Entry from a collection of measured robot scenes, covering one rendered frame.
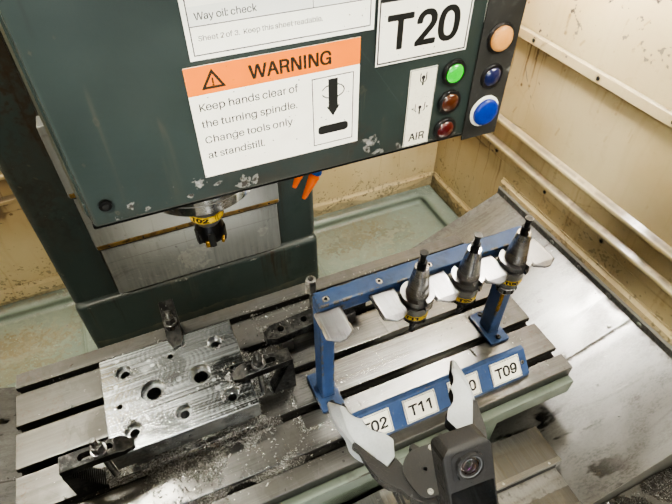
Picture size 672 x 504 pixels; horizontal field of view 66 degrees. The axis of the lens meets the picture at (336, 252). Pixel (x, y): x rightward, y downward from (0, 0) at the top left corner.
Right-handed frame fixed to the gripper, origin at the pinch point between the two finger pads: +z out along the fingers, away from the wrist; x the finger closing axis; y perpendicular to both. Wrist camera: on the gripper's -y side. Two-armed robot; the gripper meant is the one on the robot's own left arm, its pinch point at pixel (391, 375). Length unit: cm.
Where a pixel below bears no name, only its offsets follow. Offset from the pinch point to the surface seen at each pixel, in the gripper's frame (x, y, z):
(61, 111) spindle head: -23.7, -29.9, 13.5
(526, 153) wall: 84, 40, 78
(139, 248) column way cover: -31, 41, 77
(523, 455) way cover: 44, 72, 8
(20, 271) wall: -72, 72, 114
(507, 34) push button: 16.7, -29.4, 14.9
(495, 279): 35.0, 23.4, 24.7
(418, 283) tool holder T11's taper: 18.2, 18.2, 25.0
